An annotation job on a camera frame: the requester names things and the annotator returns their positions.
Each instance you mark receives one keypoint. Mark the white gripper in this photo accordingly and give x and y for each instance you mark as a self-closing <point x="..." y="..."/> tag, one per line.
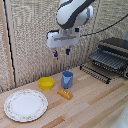
<point x="62" y="39"/>

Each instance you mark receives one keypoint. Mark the blue cup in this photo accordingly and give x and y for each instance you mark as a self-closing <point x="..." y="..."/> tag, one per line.
<point x="67" y="79"/>

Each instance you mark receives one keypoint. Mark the yellow bowl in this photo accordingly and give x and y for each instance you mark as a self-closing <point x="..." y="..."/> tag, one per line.
<point x="46" y="83"/>

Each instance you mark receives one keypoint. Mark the orange rectangular block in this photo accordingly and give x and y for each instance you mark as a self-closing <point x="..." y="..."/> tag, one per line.
<point x="65" y="93"/>

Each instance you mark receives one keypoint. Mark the black dish rack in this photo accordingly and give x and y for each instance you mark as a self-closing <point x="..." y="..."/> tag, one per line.
<point x="108" y="58"/>

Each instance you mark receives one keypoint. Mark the white patterned plate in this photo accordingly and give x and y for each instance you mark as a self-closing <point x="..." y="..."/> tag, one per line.
<point x="26" y="105"/>

